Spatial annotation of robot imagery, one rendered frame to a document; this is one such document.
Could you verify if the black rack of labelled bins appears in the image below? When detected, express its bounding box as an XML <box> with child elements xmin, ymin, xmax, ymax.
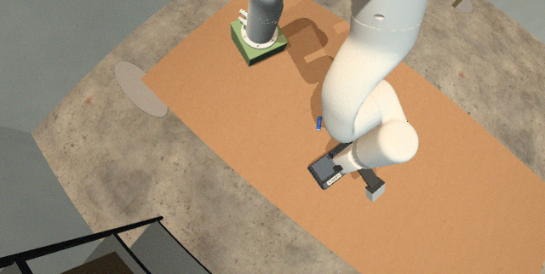
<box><xmin>308</xmin><ymin>142</ymin><xmax>352</xmax><ymax>190</ymax></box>

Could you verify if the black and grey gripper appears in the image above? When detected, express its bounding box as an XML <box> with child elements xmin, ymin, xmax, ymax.
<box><xmin>332</xmin><ymin>144</ymin><xmax>363</xmax><ymax>174</ymax></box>

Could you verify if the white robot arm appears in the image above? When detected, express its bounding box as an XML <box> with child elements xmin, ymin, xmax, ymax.
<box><xmin>238</xmin><ymin>0</ymin><xmax>428</xmax><ymax>202</ymax></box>

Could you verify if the blue aa battery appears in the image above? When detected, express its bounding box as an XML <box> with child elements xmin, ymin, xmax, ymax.
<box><xmin>316</xmin><ymin>117</ymin><xmax>322</xmax><ymax>131</ymax></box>

